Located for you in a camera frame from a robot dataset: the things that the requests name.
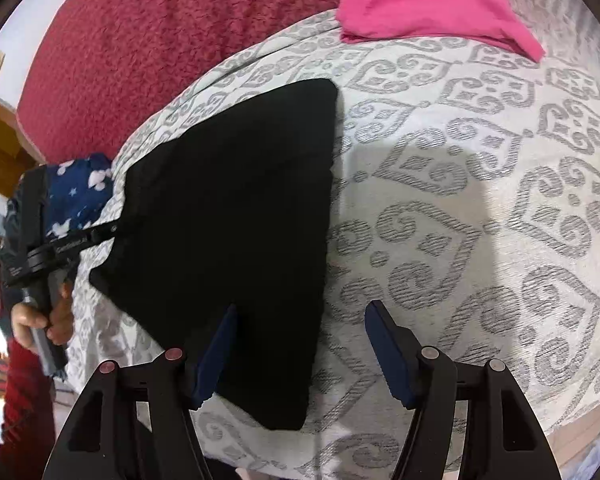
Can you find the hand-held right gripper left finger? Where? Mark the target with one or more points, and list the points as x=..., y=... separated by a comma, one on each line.
x=215, y=355

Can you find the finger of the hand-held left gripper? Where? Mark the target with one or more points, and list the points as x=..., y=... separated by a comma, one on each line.
x=97, y=235

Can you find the blue floral cloth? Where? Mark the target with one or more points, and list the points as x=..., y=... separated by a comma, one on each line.
x=80, y=190

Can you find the red fleece blanket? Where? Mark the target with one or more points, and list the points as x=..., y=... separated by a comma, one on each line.
x=155, y=35

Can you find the wooden headboard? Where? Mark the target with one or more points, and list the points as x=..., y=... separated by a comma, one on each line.
x=0, y=130

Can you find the pink cloth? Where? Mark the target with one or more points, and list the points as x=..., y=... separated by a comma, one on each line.
x=430, y=10

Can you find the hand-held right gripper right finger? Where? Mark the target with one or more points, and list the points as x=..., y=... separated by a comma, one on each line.
x=392, y=355

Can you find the white grey patterned bedsheet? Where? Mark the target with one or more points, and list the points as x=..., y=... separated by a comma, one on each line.
x=480, y=210

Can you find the person's left hand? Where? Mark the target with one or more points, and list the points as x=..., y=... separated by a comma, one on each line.
x=61, y=315

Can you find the black pants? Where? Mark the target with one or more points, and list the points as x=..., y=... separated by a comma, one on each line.
x=230, y=210

